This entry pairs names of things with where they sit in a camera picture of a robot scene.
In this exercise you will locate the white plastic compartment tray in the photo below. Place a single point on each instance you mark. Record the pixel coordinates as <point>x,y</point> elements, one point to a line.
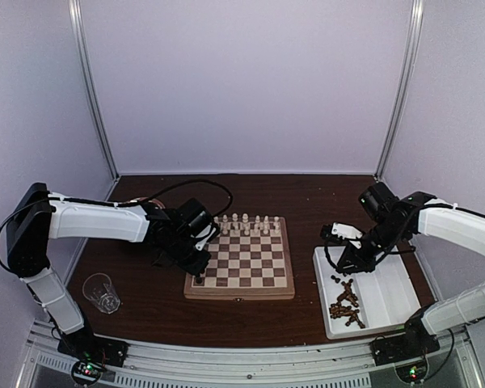
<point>387,297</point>

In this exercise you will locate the front aluminium rail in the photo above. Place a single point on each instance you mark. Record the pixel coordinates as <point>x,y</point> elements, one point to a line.
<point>339,364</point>

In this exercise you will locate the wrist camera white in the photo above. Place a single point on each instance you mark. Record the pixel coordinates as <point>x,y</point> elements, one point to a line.
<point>339,232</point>
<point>201,244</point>

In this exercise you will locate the wooden chess board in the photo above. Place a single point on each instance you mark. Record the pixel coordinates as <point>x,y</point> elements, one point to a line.
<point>245,268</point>

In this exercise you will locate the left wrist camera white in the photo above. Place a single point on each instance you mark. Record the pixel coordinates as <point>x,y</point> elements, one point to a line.
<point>201,244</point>

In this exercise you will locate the white chess pieces row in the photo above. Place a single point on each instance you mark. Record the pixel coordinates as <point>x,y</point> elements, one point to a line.
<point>246,226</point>

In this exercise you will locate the patterned ceramic plate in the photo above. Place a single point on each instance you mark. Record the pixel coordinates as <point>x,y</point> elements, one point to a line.
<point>143,200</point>

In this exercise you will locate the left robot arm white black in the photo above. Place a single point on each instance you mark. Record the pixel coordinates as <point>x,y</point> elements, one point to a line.
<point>43,216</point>

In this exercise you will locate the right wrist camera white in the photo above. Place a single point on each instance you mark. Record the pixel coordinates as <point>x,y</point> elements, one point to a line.
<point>339,232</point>

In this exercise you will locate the aluminium frame post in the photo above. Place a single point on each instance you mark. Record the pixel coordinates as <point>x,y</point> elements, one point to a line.
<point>75,10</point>
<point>409,58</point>

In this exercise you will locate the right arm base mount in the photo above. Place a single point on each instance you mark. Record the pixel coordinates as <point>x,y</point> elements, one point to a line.
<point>386,350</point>

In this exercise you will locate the left aluminium frame post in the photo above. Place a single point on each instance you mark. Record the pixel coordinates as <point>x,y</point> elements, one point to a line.
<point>75,10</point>

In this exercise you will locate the right aluminium frame post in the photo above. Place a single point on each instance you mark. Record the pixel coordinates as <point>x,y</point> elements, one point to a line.
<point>409,58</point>

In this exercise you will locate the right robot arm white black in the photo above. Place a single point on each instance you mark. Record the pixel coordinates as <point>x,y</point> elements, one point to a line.
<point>417,215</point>

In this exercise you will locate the clear drinking glass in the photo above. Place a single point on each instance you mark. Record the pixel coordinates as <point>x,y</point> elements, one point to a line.
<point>100,292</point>

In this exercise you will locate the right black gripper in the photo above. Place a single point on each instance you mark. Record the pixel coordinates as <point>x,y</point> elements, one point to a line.
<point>363,263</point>

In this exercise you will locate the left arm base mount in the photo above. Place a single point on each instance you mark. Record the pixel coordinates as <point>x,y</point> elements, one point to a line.
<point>95,351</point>

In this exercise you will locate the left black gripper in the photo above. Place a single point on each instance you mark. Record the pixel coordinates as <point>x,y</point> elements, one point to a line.
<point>196,267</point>

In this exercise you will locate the brown chess piece pile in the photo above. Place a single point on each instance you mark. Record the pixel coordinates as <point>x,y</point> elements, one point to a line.
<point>347,306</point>

